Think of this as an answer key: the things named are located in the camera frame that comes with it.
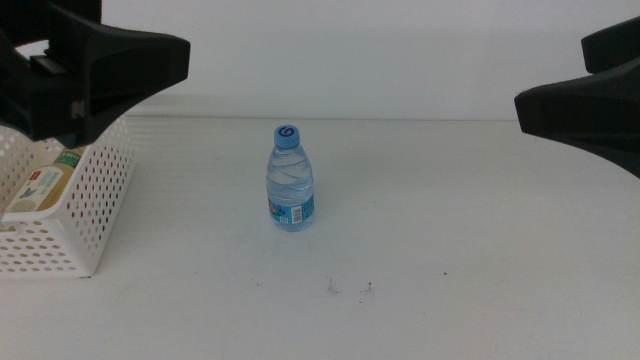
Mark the yellow tea bottle green label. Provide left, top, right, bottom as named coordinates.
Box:
left=2, top=147, right=86, bottom=214

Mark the clear water bottle blue cap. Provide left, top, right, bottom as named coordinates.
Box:
left=265, top=124, right=315, bottom=232

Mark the white perforated plastic basket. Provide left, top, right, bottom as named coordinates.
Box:
left=0, top=122, right=137, bottom=279

